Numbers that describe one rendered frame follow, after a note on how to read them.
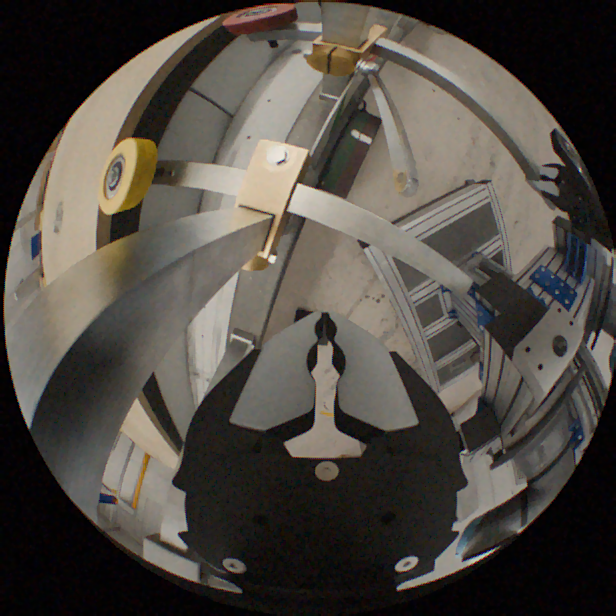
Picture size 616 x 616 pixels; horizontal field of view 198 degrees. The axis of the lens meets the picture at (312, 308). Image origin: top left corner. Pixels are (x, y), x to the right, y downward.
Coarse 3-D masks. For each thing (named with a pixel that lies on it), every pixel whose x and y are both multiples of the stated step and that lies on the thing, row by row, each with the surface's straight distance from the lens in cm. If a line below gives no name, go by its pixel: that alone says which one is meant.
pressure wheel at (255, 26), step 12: (240, 12) 34; (252, 12) 31; (264, 12) 31; (276, 12) 29; (288, 12) 29; (228, 24) 30; (240, 24) 29; (252, 24) 29; (264, 24) 29; (276, 24) 29
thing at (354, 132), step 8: (360, 112) 37; (360, 120) 36; (352, 128) 35; (360, 128) 35; (352, 136) 35; (344, 144) 34; (352, 144) 34; (344, 152) 34; (336, 160) 33; (344, 160) 33; (336, 168) 33; (328, 176) 33; (336, 176) 33; (328, 184) 32; (336, 184) 32
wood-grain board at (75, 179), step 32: (192, 32) 37; (128, 64) 53; (160, 64) 32; (96, 96) 61; (128, 96) 32; (96, 128) 39; (128, 128) 28; (64, 160) 62; (96, 160) 31; (64, 192) 49; (96, 192) 28; (64, 224) 46; (96, 224) 28; (64, 256) 48; (128, 416) 84; (160, 448) 110
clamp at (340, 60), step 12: (372, 36) 28; (324, 48) 24; (336, 48) 24; (348, 48) 24; (360, 48) 25; (312, 60) 25; (324, 60) 24; (336, 60) 23; (348, 60) 23; (324, 72) 26; (336, 72) 25; (348, 72) 25
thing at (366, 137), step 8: (368, 120) 37; (376, 120) 37; (368, 128) 36; (376, 128) 36; (360, 136) 35; (368, 136) 35; (360, 144) 34; (368, 144) 35; (360, 152) 34; (352, 160) 33; (360, 160) 34; (352, 168) 33; (344, 176) 33; (352, 176) 33; (344, 184) 33; (344, 192) 32
